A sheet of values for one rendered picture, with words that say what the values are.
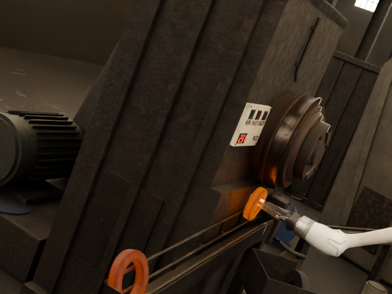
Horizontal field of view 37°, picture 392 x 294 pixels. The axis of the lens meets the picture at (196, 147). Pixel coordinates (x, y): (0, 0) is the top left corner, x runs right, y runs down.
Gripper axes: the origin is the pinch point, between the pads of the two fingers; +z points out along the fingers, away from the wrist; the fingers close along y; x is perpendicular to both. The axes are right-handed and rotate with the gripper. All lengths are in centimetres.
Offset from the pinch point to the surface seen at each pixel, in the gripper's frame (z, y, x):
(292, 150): -3.6, 2.9, 26.2
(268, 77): 15, -15, 51
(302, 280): -37, -33, -9
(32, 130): 121, -5, -26
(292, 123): 0.8, 0.0, 36.8
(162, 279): 2, -62, -26
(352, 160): 13, 297, -1
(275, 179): -2.5, 3.1, 11.6
